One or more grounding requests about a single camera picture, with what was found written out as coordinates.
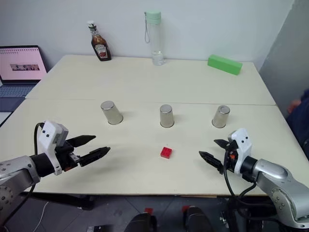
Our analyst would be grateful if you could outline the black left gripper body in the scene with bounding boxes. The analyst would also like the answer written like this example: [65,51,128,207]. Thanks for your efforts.
[54,139,82,173]

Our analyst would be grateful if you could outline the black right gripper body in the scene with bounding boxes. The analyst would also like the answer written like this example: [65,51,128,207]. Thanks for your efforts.
[224,142,239,173]

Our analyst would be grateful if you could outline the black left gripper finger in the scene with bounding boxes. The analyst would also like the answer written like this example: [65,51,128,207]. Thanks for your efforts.
[78,146,111,167]
[66,135,97,148]

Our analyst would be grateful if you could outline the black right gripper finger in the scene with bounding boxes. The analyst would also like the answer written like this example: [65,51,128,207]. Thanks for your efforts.
[213,139,230,152]
[198,151,225,175]

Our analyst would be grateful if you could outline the inverted silver metal cup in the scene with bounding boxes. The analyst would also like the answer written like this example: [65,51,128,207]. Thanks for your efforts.
[100,101,124,125]
[211,105,231,129]
[159,104,175,128]

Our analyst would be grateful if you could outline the red toy building brick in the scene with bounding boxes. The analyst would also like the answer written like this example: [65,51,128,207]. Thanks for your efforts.
[160,146,175,160]

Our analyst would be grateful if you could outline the person in dark clothing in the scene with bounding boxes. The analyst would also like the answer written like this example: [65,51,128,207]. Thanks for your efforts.
[286,88,309,165]

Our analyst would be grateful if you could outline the green rectangular block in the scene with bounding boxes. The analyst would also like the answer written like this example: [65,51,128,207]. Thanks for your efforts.
[207,54,243,76]

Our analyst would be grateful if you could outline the open laptop computer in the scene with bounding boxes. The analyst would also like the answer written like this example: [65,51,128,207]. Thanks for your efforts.
[0,45,49,113]

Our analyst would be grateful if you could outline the ketchup bottle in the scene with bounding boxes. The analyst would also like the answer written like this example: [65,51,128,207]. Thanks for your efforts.
[87,21,112,62]

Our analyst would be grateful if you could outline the clear bottle with green lid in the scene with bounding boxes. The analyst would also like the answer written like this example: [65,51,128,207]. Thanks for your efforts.
[143,10,167,66]

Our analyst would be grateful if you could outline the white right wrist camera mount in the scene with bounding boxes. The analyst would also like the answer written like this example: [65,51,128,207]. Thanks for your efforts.
[227,128,253,174]

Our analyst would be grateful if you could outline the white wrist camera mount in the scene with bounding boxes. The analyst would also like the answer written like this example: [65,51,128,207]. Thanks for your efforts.
[227,128,253,174]
[39,120,69,176]

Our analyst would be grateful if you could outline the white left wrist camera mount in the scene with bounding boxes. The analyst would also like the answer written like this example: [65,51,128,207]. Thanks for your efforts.
[39,120,69,176]

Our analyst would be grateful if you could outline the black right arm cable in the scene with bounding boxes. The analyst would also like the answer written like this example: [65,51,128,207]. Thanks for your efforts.
[223,149,257,201]

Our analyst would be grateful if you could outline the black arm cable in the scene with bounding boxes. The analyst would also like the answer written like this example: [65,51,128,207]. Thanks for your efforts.
[223,149,257,201]
[14,122,46,213]

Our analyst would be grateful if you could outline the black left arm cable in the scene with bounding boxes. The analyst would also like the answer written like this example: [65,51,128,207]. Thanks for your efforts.
[14,122,46,213]

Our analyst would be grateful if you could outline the white cable on floor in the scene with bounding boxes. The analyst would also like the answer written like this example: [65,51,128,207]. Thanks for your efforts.
[38,200,50,232]

